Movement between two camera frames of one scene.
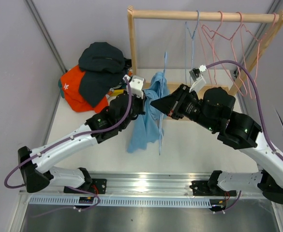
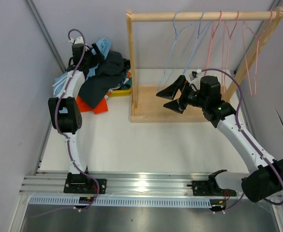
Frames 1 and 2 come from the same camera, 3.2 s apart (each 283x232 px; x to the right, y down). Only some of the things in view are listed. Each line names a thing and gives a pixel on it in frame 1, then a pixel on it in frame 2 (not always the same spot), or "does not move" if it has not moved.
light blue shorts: (151, 130) to (104, 44)
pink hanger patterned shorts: (215, 33) to (227, 40)
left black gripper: (141, 101) to (98, 57)
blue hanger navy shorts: (192, 36) to (201, 35)
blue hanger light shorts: (160, 113) to (175, 52)
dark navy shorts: (103, 65) does not move
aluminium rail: (166, 185) does not move
